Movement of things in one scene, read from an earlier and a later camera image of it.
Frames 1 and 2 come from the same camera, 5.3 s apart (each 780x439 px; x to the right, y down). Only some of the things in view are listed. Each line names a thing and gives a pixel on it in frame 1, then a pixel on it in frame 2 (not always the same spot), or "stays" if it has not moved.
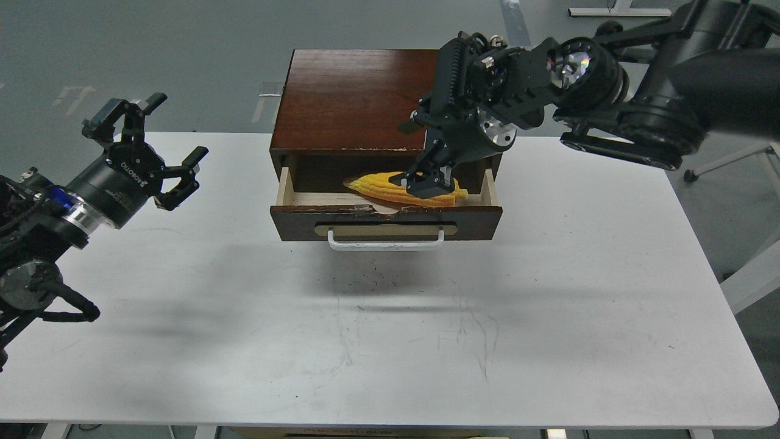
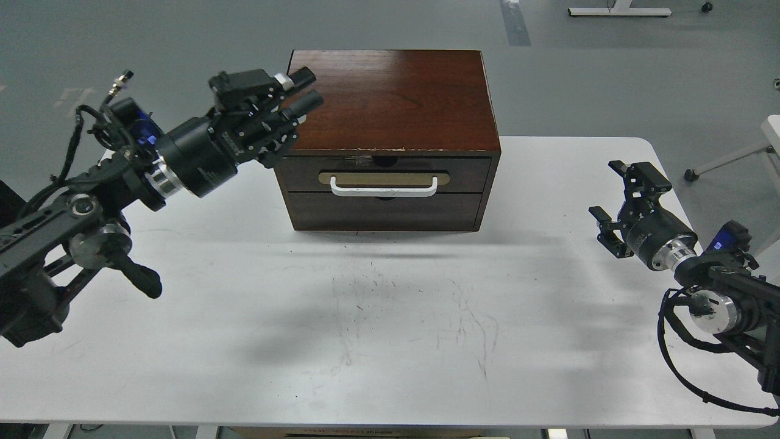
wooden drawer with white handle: (364, 221) → (387, 174)
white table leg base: (618, 8) stays
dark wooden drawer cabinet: (336, 116) stays
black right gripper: (471, 137) → (659, 238)
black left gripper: (119, 185) → (203, 153)
